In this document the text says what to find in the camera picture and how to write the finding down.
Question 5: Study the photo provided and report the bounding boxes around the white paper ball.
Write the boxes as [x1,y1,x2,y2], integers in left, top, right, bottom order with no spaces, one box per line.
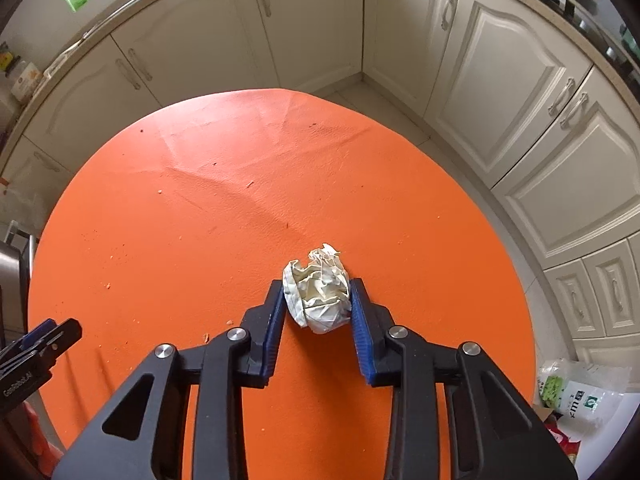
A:
[282,244,352,335]

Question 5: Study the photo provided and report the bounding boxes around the cream kitchen cabinets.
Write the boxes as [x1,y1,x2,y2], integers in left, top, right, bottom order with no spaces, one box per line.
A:
[1,0,639,366]

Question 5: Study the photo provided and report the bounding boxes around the stainless steel appliance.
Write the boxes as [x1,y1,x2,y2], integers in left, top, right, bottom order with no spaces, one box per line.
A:
[0,220,39,348]

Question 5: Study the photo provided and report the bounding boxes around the white plastic bag on floor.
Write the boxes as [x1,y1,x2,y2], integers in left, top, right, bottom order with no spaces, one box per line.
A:
[537,359,631,428]

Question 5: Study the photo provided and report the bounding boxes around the orange round tablecloth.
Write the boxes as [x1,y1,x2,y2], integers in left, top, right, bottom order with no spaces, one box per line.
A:
[29,89,534,479]

